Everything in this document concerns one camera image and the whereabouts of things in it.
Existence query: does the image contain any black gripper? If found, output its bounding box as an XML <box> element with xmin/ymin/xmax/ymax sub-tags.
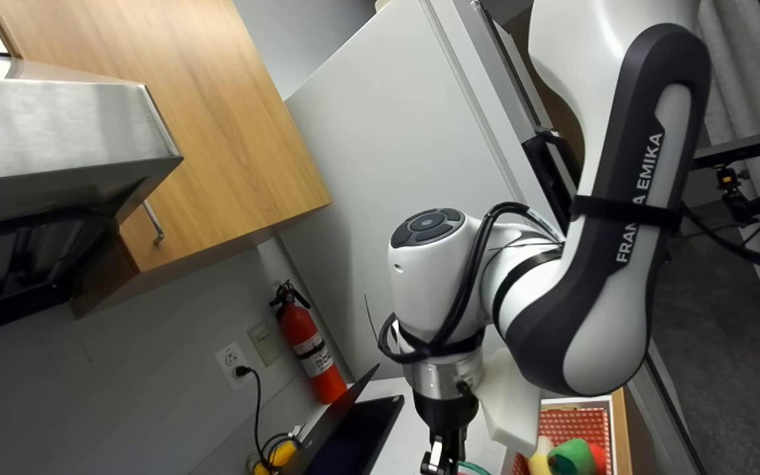
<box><xmin>408</xmin><ymin>389</ymin><xmax>481</xmax><ymax>475</ymax></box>

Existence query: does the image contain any green plush toy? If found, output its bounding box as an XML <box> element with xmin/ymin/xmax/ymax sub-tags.
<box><xmin>547</xmin><ymin>436</ymin><xmax>596</xmax><ymax>475</ymax></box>

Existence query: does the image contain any wooden kitchen drawer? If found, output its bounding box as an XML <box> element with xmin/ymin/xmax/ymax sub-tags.
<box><xmin>501</xmin><ymin>384</ymin><xmax>639</xmax><ymax>475</ymax></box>

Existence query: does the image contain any yellow plush banana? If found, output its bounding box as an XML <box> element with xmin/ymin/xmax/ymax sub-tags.
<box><xmin>524</xmin><ymin>432</ymin><xmax>559</xmax><ymax>475</ymax></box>

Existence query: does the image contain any red mesh drawer mat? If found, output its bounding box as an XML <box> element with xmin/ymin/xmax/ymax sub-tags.
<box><xmin>538</xmin><ymin>399</ymin><xmax>614</xmax><ymax>451</ymax></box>

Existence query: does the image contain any black induction cooktop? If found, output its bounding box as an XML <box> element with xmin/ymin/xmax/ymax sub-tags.
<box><xmin>295</xmin><ymin>362</ymin><xmax>407</xmax><ymax>475</ymax></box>

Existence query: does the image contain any red round toy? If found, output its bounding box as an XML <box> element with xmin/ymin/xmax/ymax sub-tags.
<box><xmin>589</xmin><ymin>444</ymin><xmax>613</xmax><ymax>475</ymax></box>

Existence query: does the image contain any red fire extinguisher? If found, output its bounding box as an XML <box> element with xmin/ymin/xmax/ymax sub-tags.
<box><xmin>267</xmin><ymin>279</ymin><xmax>352</xmax><ymax>407</ymax></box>

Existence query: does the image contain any yellow plug adapter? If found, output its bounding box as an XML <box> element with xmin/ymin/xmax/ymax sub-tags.
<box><xmin>250</xmin><ymin>436</ymin><xmax>303</xmax><ymax>475</ymax></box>

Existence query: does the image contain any wooden upper cabinet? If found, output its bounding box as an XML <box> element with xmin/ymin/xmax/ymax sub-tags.
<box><xmin>0</xmin><ymin>0</ymin><xmax>336</xmax><ymax>275</ymax></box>

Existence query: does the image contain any steel range hood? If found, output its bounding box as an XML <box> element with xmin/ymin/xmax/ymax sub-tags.
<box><xmin>0</xmin><ymin>54</ymin><xmax>185</xmax><ymax>346</ymax></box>

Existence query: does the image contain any black power cable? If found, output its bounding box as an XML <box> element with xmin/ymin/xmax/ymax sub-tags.
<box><xmin>234</xmin><ymin>364</ymin><xmax>309</xmax><ymax>470</ymax></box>

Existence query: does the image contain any beige wall plate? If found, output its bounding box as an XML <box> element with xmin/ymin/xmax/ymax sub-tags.
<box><xmin>245</xmin><ymin>316</ymin><xmax>284</xmax><ymax>370</ymax></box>

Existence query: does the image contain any white wall outlet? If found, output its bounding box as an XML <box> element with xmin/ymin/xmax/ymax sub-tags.
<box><xmin>214</xmin><ymin>339</ymin><xmax>257</xmax><ymax>392</ymax></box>

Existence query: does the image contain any metal cabinet handle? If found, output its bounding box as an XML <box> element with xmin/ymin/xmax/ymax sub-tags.
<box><xmin>140</xmin><ymin>198</ymin><xmax>167</xmax><ymax>250</ymax></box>

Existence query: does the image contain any black camera boom stand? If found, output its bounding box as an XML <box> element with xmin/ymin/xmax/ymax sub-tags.
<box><xmin>716</xmin><ymin>165</ymin><xmax>760</xmax><ymax>232</ymax></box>

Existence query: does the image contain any black camera on boom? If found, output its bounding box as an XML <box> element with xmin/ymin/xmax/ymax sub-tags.
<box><xmin>691</xmin><ymin>130</ymin><xmax>760</xmax><ymax>170</ymax></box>

